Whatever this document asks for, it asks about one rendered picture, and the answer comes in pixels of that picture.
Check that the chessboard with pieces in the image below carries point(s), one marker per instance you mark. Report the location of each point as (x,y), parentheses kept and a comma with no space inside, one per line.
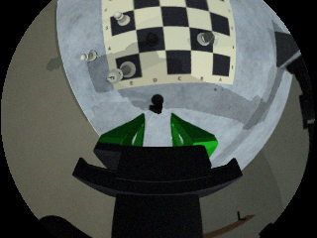
(177,57)

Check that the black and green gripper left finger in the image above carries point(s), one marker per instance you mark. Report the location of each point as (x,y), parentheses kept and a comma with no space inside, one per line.
(125,133)

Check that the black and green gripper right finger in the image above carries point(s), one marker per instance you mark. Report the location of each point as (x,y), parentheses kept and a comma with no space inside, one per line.
(191,135)

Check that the white pawn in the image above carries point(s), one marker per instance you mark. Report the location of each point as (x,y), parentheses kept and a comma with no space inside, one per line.
(123,20)
(91,56)

